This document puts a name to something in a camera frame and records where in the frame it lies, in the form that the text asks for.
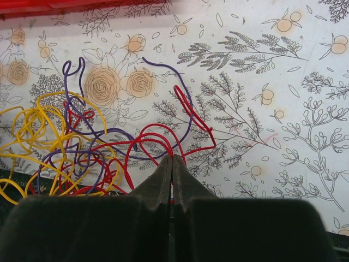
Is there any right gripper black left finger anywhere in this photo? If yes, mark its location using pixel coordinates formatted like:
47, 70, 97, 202
1, 156, 172, 261

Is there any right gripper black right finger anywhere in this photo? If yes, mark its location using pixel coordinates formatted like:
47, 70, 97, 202
172, 156, 338, 261

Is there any yellow wire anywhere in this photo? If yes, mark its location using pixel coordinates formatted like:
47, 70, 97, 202
0, 91, 123, 205

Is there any red wire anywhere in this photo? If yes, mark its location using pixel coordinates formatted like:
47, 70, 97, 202
58, 85, 217, 196

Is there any red double plastic bin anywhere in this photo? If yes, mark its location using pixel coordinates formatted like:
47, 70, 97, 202
1, 0, 156, 14

